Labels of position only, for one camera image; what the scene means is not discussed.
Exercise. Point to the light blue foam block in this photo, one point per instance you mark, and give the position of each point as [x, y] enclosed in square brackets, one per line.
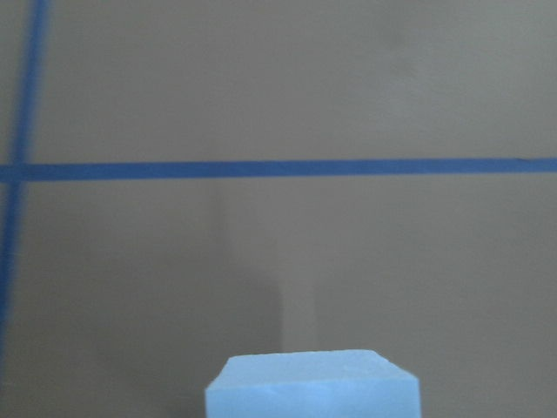
[338, 383]

